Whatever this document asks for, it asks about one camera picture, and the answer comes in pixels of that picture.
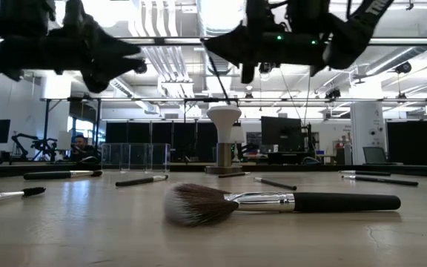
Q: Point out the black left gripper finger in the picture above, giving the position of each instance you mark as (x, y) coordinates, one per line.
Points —
(109, 44)
(106, 72)

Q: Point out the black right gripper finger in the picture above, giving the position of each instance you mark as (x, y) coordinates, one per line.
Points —
(239, 37)
(247, 55)

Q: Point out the black brush with silver ferrule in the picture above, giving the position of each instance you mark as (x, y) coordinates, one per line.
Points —
(135, 181)

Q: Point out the black brush with dark tip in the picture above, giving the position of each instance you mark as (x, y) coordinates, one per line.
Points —
(46, 175)

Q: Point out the thin black eyeliner brush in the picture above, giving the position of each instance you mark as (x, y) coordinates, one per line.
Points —
(276, 184)

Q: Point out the black mascara spoolie wand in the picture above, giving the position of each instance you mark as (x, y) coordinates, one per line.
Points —
(33, 191)

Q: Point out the long slim black makeup brush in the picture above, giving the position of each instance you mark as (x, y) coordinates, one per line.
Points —
(384, 181)

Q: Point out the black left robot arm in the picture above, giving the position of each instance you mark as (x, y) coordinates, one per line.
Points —
(20, 18)

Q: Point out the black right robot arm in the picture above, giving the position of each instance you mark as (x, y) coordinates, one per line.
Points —
(354, 33)

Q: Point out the black background robot arm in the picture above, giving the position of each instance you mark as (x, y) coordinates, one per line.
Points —
(28, 138)

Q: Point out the black ceiling track light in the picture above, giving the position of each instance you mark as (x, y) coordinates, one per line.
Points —
(403, 67)
(266, 68)
(333, 93)
(142, 68)

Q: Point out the person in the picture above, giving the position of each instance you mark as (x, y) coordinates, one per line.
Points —
(82, 142)

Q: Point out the small white background lamp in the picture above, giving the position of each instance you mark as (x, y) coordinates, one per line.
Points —
(237, 134)

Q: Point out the black computer monitor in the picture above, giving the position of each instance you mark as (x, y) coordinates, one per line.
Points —
(280, 133)

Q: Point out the black partition panel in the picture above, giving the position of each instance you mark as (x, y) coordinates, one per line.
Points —
(410, 141)
(161, 139)

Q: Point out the clear acrylic organizer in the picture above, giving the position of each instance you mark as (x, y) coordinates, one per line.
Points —
(135, 157)

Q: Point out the black desk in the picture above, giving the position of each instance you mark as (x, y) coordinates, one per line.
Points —
(284, 156)

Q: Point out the white round pillar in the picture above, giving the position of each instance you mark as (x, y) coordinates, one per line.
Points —
(367, 130)

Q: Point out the short black makeup pencil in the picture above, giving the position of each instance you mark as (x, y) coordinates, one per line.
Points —
(232, 174)

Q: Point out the grey office chair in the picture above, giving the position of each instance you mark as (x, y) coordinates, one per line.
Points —
(374, 155)

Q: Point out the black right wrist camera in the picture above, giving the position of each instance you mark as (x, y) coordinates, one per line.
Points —
(256, 15)

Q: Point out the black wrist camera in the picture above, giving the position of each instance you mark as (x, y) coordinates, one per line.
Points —
(256, 15)
(74, 15)

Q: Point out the silver ceiling air duct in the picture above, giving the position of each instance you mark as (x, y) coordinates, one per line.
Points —
(221, 15)

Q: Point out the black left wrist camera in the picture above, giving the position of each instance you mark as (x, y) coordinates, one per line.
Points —
(74, 15)

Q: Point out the black overhead frame beam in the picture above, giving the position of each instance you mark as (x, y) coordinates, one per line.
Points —
(169, 41)

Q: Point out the black background rig frame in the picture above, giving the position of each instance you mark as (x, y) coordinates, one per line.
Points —
(198, 99)

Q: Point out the black table edge rail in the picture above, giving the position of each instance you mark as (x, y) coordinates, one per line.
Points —
(13, 170)

